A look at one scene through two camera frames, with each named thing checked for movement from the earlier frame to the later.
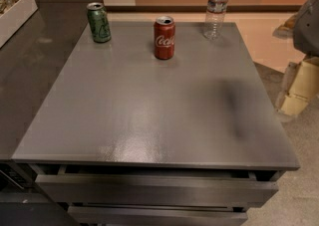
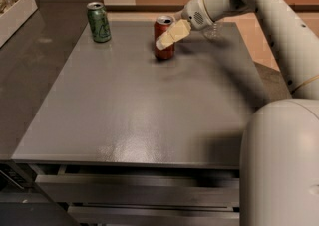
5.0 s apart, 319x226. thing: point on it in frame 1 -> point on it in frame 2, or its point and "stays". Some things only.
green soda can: x=99 y=22 stays
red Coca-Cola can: x=164 y=38 stays
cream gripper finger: x=305 y=87 -> x=194 y=14
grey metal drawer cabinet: x=125 y=138 stays
